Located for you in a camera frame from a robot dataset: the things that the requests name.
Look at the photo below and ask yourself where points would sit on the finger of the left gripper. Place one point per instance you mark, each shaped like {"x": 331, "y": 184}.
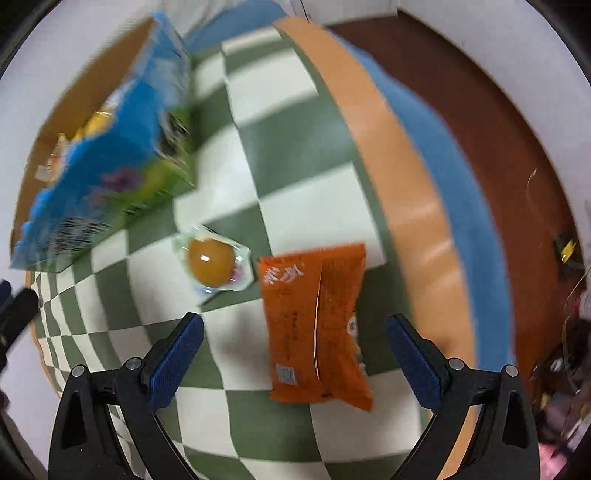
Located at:
{"x": 16, "y": 312}

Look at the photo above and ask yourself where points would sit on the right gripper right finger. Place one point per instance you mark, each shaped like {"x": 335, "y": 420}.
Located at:
{"x": 504, "y": 442}

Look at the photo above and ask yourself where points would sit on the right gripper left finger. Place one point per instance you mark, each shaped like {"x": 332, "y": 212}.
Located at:
{"x": 84, "y": 442}

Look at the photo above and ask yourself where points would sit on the cardboard milk box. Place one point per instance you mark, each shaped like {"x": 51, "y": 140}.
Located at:
{"x": 114, "y": 146}

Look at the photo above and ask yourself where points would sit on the packaged braised egg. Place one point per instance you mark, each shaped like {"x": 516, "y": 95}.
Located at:
{"x": 212, "y": 262}

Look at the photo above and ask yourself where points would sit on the orange rice cracker packet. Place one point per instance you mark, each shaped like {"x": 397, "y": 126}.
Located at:
{"x": 309, "y": 298}

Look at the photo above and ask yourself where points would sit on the green white checkered mat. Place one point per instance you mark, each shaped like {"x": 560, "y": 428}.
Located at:
{"x": 292, "y": 148}

